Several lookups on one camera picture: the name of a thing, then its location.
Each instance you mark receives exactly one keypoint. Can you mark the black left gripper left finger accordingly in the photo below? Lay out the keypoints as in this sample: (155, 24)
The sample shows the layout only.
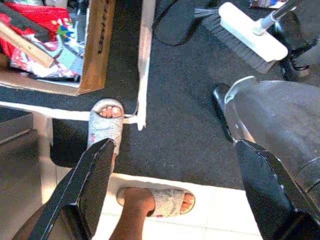
(80, 195)

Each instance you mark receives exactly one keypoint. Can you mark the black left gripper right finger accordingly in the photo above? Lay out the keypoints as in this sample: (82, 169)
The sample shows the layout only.
(270, 195)

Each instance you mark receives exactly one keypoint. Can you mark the large black floor mat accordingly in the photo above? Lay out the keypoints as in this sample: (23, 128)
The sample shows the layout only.
(180, 125)

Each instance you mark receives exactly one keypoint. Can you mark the person bare right leg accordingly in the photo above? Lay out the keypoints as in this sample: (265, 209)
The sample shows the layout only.
(135, 212)

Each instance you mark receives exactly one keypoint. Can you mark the grey open-toe slipper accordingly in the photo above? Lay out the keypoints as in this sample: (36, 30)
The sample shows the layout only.
(105, 130)
(167, 200)

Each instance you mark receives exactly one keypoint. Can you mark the grey robot left leg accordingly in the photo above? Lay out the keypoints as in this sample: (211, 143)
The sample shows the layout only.
(275, 112)

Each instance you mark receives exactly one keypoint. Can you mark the black robot left foot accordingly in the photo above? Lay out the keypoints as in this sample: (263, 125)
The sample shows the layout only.
(220, 105)

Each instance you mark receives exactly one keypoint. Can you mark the open cardboard box red label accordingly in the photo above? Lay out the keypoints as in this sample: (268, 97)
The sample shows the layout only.
(97, 62)

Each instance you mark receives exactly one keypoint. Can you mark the white tape strip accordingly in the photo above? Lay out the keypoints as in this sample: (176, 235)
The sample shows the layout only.
(146, 62)

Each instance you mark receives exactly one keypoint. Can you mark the long beige carton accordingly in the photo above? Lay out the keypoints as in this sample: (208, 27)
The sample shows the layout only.
(25, 45)

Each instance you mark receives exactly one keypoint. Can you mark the red snack packet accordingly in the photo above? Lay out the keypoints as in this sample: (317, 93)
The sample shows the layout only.
(37, 15)

